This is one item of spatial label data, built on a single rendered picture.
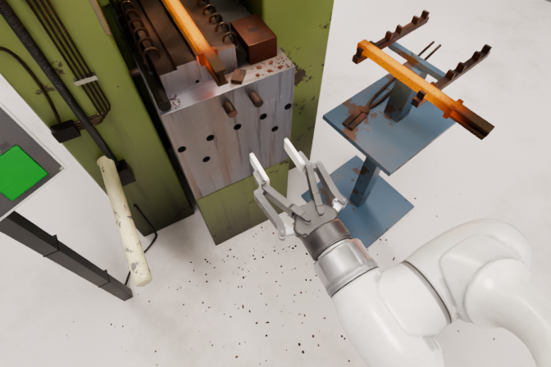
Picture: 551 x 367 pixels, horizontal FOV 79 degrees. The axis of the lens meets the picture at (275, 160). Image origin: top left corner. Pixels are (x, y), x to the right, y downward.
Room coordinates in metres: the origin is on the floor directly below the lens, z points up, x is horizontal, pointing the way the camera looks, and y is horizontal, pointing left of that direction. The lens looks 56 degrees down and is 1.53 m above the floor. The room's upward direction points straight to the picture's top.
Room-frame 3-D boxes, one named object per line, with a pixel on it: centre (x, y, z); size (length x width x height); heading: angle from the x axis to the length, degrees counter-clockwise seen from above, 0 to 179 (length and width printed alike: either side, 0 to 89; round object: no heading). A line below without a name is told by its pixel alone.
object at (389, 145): (0.78, -0.41, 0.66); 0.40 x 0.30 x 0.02; 128
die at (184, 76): (0.85, 0.29, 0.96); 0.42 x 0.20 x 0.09; 28
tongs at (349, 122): (0.93, -0.44, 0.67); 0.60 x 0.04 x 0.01; 136
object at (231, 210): (0.88, 0.25, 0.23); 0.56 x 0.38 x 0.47; 28
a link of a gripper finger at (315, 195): (0.30, -0.07, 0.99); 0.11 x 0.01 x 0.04; 7
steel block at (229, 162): (0.88, 0.25, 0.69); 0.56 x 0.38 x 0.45; 28
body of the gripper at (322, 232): (0.22, -0.07, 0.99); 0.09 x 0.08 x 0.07; 28
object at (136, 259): (0.42, 0.45, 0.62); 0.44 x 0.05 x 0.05; 28
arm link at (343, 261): (0.16, -0.11, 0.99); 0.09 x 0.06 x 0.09; 118
